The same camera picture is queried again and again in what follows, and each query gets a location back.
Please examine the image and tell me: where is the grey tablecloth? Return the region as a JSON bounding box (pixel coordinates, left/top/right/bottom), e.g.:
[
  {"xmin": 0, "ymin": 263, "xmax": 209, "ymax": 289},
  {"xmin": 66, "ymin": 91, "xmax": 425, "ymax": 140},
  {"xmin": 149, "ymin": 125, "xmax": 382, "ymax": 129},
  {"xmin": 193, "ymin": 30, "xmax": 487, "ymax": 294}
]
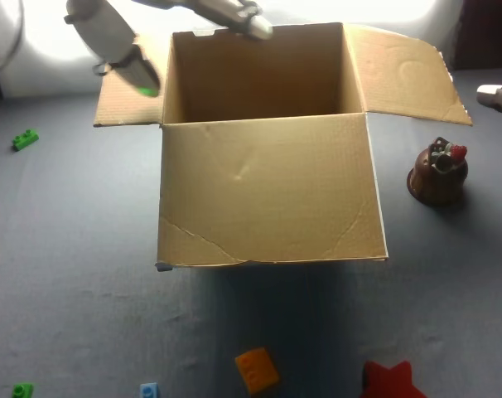
[{"xmin": 0, "ymin": 66, "xmax": 502, "ymax": 398}]

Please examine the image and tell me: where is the cardboard box with white outside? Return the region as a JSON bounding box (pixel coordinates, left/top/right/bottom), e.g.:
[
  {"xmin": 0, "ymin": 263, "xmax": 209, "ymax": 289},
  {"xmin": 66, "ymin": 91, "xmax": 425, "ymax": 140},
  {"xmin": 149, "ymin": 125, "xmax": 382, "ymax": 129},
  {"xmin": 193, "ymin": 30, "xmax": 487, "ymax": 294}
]
[{"xmin": 92, "ymin": 21, "xmax": 474, "ymax": 273}]

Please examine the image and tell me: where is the green toy brick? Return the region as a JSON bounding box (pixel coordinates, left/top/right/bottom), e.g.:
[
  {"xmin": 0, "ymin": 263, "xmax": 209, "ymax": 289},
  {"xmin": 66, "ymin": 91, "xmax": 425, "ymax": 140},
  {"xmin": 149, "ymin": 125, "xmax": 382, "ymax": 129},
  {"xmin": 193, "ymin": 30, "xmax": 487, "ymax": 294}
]
[
  {"xmin": 12, "ymin": 129, "xmax": 41, "ymax": 153},
  {"xmin": 11, "ymin": 381, "xmax": 35, "ymax": 398}
]

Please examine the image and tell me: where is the chocolate toy cake with strawberry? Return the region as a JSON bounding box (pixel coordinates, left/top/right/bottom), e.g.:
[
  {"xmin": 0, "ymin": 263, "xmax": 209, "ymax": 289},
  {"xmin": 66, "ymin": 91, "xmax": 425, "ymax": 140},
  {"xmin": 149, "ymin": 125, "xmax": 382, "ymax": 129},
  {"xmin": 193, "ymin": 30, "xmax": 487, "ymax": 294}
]
[{"xmin": 406, "ymin": 136, "xmax": 470, "ymax": 206}]

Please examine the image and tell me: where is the orange toy brick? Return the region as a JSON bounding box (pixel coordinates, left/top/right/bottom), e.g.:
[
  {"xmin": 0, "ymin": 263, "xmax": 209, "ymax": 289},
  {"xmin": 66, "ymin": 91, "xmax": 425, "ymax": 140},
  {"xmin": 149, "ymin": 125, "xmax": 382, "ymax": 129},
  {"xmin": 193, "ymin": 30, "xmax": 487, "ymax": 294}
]
[{"xmin": 234, "ymin": 347, "xmax": 281, "ymax": 396}]

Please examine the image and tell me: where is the white backdrop cloth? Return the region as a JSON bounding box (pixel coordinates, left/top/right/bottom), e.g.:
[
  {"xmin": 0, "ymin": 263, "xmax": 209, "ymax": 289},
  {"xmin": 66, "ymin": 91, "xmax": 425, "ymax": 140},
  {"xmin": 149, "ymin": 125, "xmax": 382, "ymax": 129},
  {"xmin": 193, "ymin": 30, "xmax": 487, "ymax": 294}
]
[{"xmin": 0, "ymin": 0, "xmax": 463, "ymax": 100}]

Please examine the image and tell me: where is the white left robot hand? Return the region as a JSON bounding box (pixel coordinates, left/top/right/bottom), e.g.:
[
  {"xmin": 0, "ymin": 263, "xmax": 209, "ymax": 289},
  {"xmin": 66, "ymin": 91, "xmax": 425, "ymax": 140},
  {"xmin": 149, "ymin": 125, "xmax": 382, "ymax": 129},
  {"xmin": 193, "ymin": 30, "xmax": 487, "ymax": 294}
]
[{"xmin": 63, "ymin": 0, "xmax": 275, "ymax": 100}]

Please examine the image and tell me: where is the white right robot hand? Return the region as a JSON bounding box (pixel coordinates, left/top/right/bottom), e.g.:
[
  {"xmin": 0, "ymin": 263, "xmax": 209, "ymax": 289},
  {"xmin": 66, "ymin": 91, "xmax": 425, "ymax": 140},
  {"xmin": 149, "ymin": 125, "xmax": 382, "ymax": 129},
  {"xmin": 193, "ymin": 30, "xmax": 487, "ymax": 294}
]
[{"xmin": 476, "ymin": 69, "xmax": 502, "ymax": 115}]

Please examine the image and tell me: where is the red star block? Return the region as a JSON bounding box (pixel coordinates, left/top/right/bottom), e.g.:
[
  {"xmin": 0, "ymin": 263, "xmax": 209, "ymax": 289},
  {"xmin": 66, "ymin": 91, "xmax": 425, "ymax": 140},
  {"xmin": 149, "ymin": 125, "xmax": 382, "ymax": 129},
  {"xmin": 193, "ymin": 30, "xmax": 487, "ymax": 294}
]
[{"xmin": 360, "ymin": 360, "xmax": 428, "ymax": 398}]

